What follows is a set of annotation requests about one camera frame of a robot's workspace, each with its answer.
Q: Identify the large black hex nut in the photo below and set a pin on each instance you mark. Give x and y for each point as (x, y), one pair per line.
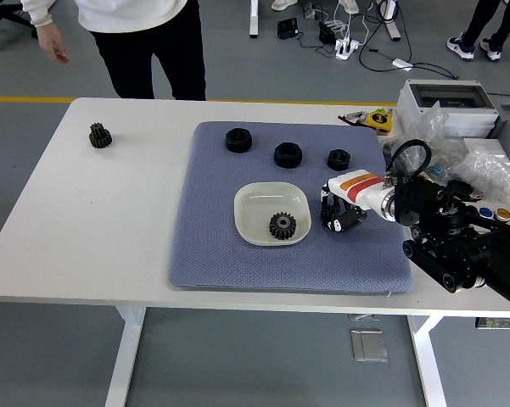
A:
(237, 140)

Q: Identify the clear plastic bag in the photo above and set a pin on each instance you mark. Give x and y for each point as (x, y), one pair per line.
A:
(428, 123)

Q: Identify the person's white shoe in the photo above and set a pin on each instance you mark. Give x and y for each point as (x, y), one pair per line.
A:
(349, 5)
(283, 4)

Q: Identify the white push-button control box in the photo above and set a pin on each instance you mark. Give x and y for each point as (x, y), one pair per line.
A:
(485, 212)

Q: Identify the small black gear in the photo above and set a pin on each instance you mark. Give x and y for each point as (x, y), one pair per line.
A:
(326, 217)

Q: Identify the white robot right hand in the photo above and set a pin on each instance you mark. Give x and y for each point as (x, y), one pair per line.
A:
(356, 188)

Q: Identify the white desk leg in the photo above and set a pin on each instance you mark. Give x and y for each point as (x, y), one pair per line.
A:
(391, 21)
(253, 19)

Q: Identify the white power adapter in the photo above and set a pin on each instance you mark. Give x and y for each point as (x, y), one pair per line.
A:
(402, 63)

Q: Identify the yellow tape measure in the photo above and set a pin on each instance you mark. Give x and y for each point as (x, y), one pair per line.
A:
(379, 120)

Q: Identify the label strip under table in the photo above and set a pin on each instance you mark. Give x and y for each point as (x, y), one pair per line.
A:
(500, 323)

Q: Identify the small black hex nut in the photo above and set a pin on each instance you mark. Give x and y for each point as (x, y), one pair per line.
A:
(338, 160)

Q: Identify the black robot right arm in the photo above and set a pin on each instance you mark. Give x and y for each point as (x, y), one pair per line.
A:
(428, 203)

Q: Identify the large black gear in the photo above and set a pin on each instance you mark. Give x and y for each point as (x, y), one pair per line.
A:
(282, 227)

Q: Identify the white electrical enclosure box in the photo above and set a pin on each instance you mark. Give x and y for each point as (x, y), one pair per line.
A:
(450, 91)

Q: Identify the metal pliers tool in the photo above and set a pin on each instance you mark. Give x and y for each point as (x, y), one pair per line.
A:
(354, 118)

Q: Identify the person's right hand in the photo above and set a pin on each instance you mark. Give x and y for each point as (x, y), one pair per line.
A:
(53, 44)

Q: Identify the black charger box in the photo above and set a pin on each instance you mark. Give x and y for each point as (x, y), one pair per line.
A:
(287, 29)

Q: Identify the metal floor socket plate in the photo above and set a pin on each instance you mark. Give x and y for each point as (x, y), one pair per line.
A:
(368, 345)

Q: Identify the blue-grey textured mat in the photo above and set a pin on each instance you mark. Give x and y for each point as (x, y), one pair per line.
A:
(280, 271)

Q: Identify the black power adapter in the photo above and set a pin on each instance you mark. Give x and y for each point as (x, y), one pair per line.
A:
(326, 33)

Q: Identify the white table leg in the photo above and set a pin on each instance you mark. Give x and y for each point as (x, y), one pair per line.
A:
(125, 360)
(428, 373)

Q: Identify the person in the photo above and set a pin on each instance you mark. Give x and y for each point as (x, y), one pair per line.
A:
(479, 21)
(152, 55)

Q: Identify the black double-step gear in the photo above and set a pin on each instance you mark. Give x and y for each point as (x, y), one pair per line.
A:
(99, 136)

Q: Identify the white power strip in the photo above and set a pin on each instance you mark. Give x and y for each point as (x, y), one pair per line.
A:
(347, 47)

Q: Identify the white square dish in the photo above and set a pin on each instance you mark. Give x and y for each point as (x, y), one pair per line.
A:
(254, 207)

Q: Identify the black office chair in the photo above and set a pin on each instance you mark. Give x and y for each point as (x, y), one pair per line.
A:
(0, 12)

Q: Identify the medium black hex nut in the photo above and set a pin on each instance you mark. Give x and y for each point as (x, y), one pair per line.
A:
(287, 155)

